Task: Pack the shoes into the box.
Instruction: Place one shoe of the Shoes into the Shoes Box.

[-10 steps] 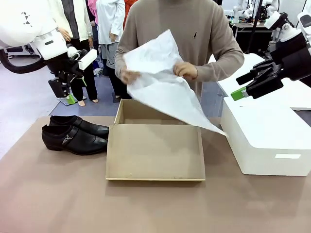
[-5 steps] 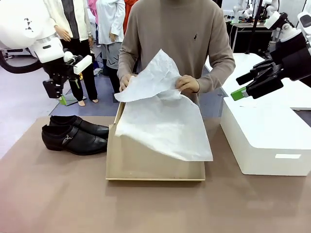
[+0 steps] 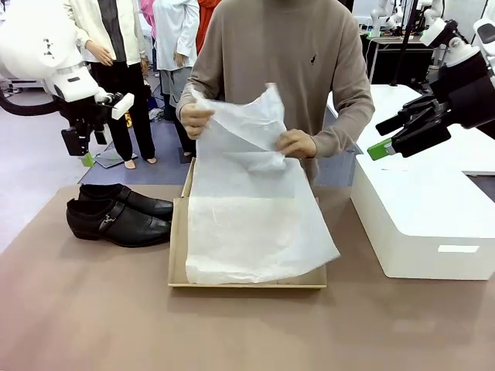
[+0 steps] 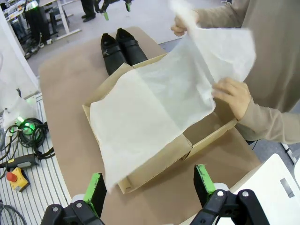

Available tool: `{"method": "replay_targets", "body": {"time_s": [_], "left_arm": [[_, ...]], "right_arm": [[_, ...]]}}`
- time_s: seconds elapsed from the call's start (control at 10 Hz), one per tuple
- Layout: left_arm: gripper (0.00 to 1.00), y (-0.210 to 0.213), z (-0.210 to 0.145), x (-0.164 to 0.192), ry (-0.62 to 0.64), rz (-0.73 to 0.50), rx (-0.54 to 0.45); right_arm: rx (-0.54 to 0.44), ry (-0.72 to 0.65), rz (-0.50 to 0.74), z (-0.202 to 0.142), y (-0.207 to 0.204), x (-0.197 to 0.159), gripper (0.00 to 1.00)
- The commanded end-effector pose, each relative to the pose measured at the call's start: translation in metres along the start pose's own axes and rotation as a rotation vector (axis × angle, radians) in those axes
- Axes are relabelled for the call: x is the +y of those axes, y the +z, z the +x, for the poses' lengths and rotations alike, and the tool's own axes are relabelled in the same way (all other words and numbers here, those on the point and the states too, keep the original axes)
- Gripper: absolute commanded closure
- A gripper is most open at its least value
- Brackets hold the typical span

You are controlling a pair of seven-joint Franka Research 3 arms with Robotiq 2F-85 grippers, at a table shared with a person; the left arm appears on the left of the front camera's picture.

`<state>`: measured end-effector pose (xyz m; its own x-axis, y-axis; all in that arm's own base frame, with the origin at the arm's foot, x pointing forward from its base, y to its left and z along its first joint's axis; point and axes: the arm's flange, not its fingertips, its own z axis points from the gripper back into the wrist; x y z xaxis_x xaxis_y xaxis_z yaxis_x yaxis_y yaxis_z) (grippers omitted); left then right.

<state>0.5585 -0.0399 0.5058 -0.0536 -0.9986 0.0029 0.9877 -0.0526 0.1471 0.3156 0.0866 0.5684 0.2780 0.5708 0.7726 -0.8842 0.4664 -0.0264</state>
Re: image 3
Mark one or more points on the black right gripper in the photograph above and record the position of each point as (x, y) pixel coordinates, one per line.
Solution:
(470, 92)

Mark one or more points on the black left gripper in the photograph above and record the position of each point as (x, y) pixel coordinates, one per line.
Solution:
(89, 114)

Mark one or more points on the black leather shoe silver buckle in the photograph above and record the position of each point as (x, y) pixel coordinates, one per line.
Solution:
(127, 228)

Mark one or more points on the white tissue paper sheet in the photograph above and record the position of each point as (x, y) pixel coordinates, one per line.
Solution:
(251, 224)

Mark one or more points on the person's left forearm beige sleeve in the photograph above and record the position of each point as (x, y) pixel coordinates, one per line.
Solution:
(344, 131)

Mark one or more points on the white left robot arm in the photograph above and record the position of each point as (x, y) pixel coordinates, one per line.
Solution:
(35, 38)

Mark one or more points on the person's right forearm beige sleeve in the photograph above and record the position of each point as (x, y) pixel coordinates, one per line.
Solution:
(189, 94)

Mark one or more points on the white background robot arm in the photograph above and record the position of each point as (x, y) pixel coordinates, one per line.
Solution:
(433, 9)
(381, 15)

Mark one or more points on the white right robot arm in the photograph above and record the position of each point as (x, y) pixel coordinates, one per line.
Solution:
(462, 54)

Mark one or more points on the white storage box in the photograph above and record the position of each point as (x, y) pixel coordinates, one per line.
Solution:
(425, 216)

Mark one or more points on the white label on storage box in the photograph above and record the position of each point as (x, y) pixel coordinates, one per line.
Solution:
(458, 249)

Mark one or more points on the brown cardboard shoe box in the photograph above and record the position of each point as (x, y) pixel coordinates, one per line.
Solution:
(178, 251)

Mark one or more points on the person's right hand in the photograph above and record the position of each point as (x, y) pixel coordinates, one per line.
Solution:
(197, 120)

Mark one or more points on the person's left hand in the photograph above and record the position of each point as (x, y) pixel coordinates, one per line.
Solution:
(298, 145)

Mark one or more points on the white table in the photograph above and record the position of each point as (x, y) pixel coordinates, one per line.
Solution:
(390, 104)

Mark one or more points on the clothes pile on floor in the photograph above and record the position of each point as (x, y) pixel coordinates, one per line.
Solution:
(156, 114)

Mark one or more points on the dark background desk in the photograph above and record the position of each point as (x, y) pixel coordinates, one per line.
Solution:
(386, 58)

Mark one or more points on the black pole stand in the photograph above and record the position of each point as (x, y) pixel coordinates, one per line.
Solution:
(406, 38)

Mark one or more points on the mannequin white jacket black trousers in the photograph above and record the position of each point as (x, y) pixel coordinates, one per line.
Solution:
(120, 31)

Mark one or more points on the mannequin white shirt grey shorts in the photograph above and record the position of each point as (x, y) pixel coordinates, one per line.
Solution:
(174, 35)

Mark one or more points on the pink garment figure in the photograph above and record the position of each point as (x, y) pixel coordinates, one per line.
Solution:
(149, 15)

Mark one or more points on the person in beige sweater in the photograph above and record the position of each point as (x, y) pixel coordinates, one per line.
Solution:
(282, 46)

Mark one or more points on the grey mannequin base plate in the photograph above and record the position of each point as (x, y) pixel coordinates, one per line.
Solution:
(110, 159)

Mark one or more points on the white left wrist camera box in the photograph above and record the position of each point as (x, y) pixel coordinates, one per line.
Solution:
(123, 105)

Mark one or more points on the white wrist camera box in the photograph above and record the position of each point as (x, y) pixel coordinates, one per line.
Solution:
(123, 105)
(432, 33)

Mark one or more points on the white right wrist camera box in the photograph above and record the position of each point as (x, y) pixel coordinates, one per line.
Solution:
(432, 33)

